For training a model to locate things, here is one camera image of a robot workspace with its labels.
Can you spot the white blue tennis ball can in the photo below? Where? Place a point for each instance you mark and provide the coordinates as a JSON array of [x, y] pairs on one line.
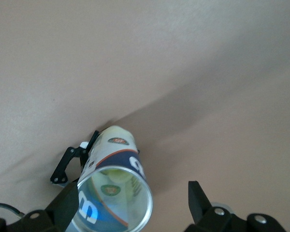
[[116, 154]]

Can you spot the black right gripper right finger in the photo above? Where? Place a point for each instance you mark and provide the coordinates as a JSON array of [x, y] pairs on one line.
[[203, 212]]

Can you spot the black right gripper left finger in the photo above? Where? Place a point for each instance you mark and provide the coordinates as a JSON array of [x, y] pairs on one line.
[[60, 207]]

